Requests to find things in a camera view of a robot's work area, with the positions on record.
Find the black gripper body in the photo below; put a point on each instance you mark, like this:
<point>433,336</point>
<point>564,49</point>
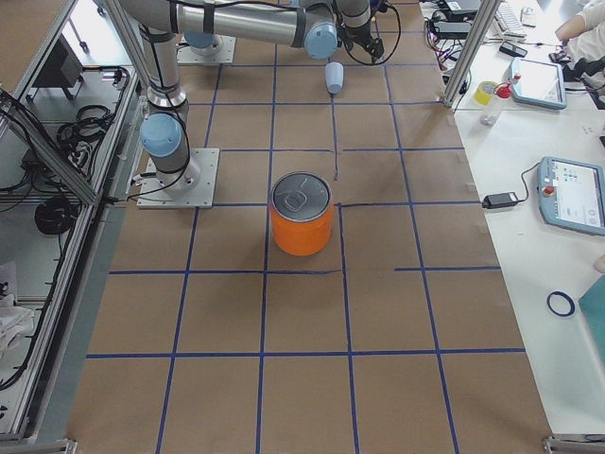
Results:
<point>357,34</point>

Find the light blue plastic cup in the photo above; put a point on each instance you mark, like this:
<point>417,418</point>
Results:
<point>334,77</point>

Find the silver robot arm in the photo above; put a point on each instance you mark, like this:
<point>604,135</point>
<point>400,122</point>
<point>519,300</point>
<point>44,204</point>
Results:
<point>317,27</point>
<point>202,43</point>

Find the yellow tape roll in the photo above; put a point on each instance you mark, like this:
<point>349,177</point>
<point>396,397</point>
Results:
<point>484,92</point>

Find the black smartphone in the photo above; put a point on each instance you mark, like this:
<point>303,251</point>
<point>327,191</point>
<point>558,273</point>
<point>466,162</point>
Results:
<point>512,50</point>

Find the red capped squeeze bottle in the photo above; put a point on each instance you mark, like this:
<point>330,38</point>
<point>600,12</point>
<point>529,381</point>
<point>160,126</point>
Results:
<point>504,89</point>

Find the orange can with silver lid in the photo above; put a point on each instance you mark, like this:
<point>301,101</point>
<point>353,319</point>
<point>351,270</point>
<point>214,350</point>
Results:
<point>301,213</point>

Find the far teach pendant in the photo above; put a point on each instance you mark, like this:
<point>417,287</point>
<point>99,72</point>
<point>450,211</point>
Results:
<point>538,83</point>

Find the teach pendant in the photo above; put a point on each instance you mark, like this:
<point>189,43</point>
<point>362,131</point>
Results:
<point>538,83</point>
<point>571,195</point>

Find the black power adapter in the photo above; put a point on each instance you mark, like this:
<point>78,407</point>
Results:
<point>500,200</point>

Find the near teach pendant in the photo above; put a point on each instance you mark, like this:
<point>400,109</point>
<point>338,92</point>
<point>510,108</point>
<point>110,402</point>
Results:
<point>571,195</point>

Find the teal board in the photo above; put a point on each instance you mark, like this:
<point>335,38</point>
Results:
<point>592,307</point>

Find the white crumpled cloth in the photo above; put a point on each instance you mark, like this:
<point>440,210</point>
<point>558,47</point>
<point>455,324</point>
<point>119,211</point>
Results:
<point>16,321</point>

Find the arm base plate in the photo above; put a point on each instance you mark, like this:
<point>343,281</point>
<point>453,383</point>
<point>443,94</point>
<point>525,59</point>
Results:
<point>196,188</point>
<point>186,56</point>

